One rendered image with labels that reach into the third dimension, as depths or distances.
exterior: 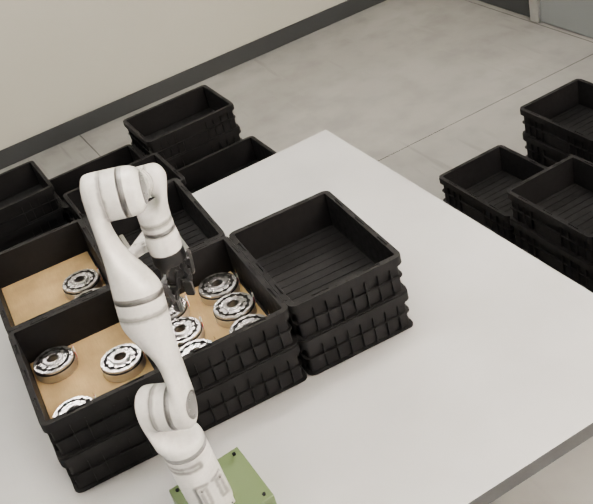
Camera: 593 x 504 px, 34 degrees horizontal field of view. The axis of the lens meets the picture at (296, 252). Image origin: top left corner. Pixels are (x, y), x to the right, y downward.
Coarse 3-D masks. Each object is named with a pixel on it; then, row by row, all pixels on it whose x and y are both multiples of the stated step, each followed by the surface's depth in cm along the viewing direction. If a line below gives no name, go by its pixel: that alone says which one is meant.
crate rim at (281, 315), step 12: (216, 240) 247; (228, 240) 246; (192, 252) 245; (240, 252) 240; (264, 288) 226; (276, 300) 221; (276, 312) 217; (288, 312) 218; (252, 324) 216; (264, 324) 216; (276, 324) 218; (228, 336) 214; (240, 336) 215; (204, 348) 212; (216, 348) 213; (192, 360) 212
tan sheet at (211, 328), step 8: (240, 288) 245; (184, 296) 248; (192, 296) 247; (192, 304) 244; (200, 304) 243; (256, 304) 238; (192, 312) 241; (200, 312) 241; (208, 312) 240; (256, 312) 236; (208, 320) 237; (208, 328) 235; (216, 328) 234; (224, 328) 233; (208, 336) 232; (216, 336) 231
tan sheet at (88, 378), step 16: (96, 336) 242; (112, 336) 241; (80, 352) 238; (96, 352) 237; (32, 368) 237; (80, 368) 233; (96, 368) 232; (144, 368) 227; (48, 384) 231; (64, 384) 229; (80, 384) 228; (96, 384) 227; (112, 384) 225; (48, 400) 226; (64, 400) 224
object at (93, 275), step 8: (80, 272) 263; (88, 272) 262; (96, 272) 261; (64, 280) 261; (88, 280) 258; (96, 280) 258; (64, 288) 258; (72, 288) 257; (80, 288) 257; (88, 288) 256
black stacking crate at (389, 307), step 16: (384, 304) 229; (400, 304) 233; (352, 320) 227; (368, 320) 231; (384, 320) 233; (400, 320) 234; (320, 336) 225; (336, 336) 228; (352, 336) 231; (368, 336) 233; (384, 336) 235; (304, 352) 229; (320, 352) 229; (336, 352) 231; (352, 352) 233; (304, 368) 232; (320, 368) 231
